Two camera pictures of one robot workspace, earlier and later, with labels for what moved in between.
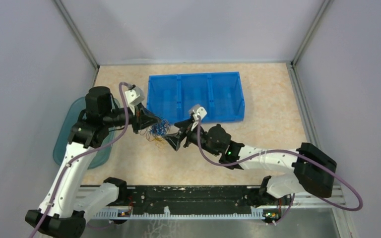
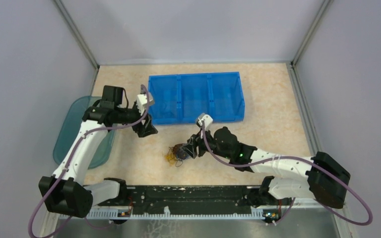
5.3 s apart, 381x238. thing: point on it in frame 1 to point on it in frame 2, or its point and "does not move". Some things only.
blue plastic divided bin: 171,96 does not move
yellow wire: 159,141 to 170,157
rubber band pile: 161,128 to 182,154
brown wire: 155,132 to 172,154
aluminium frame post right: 326,6 does not move
